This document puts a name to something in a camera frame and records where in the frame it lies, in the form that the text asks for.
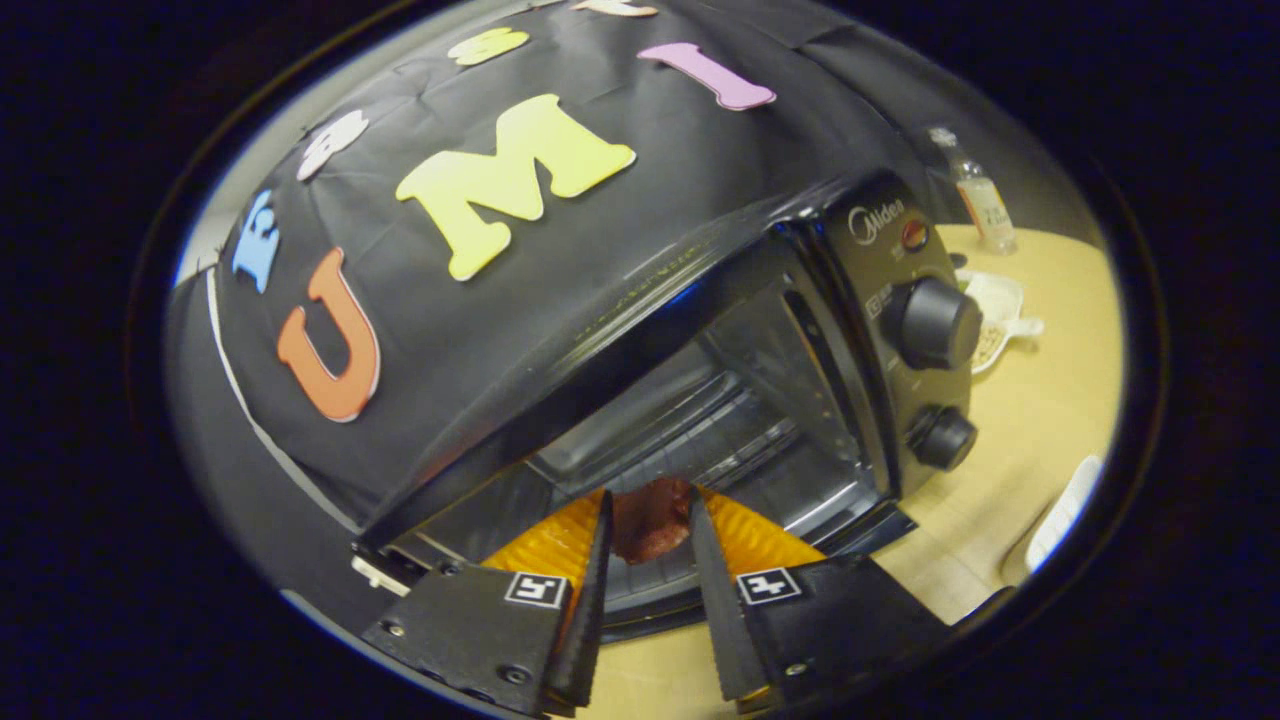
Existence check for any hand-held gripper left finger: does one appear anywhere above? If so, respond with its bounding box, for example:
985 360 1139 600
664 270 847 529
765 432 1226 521
362 489 615 718

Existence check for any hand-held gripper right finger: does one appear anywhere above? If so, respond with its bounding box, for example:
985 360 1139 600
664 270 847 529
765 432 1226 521
688 486 953 713

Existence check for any brown meat slice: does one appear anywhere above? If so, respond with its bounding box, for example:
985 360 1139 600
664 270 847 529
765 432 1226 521
612 477 694 566

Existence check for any black toaster oven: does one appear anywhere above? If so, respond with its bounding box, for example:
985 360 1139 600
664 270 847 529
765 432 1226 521
350 170 986 643

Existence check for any small white rectangular tray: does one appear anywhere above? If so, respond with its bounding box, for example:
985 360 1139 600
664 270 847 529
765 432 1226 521
1025 455 1105 573

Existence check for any white divided grain dish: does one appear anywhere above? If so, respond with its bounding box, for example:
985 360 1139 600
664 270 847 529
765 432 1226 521
955 268 1046 376

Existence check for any clear bottle with label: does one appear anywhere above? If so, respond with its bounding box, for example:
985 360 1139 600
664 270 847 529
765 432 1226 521
928 127 1019 256

